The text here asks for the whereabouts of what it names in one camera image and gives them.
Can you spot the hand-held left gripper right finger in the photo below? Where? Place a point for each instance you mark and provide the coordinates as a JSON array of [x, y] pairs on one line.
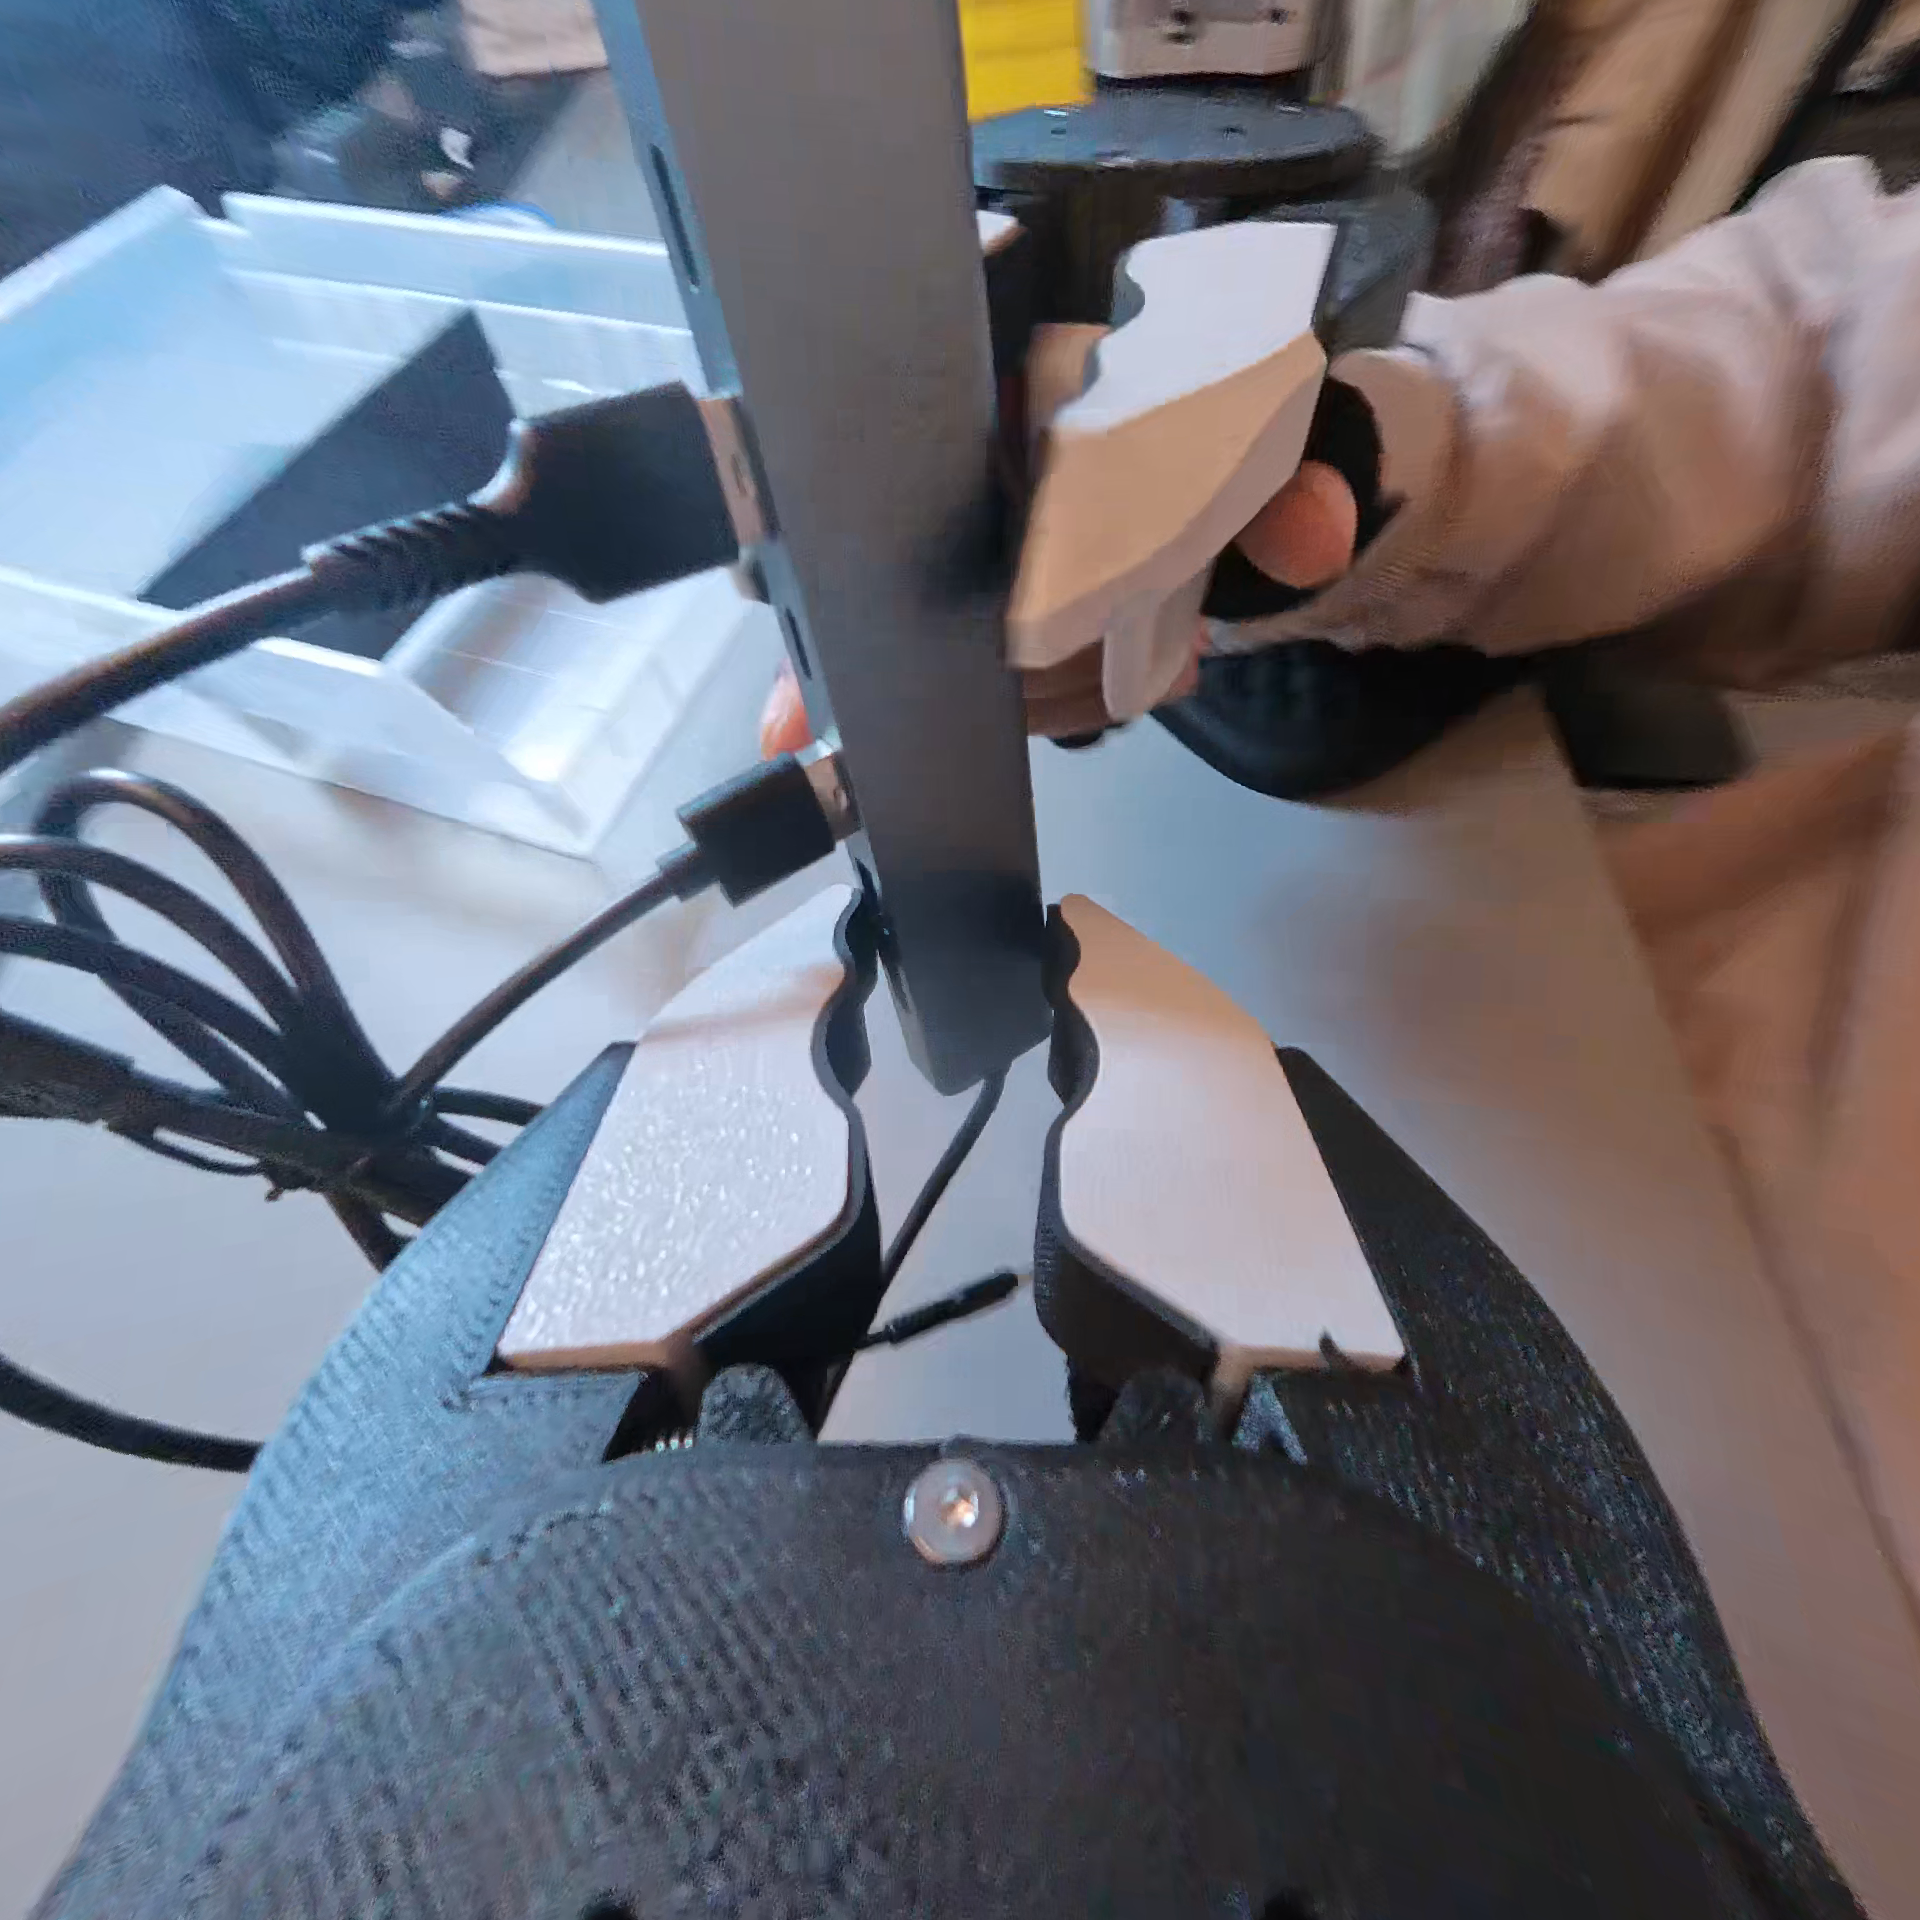
[[1215, 1185]]

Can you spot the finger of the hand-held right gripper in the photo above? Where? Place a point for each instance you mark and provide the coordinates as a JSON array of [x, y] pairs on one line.
[[1230, 284], [1141, 494]]

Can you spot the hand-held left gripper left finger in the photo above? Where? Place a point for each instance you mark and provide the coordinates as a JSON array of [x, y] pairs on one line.
[[692, 1170]]

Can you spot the wide dark grey usb hub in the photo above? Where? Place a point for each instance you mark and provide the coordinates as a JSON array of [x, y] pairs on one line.
[[840, 450]]

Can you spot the clear plastic bin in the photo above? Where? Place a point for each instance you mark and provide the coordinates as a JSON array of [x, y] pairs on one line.
[[494, 704]]

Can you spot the person's right forearm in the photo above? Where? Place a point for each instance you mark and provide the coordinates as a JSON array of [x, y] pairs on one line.
[[1650, 420]]

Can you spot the person's right hand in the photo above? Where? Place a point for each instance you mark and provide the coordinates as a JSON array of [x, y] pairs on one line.
[[1302, 523]]

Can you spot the yellow bin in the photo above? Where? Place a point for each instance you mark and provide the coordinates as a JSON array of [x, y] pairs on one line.
[[1020, 59]]

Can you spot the person's torso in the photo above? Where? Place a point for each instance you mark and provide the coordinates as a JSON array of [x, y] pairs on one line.
[[1622, 106]]

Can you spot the black divider panel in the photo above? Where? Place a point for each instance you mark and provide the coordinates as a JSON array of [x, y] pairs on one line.
[[346, 480]]

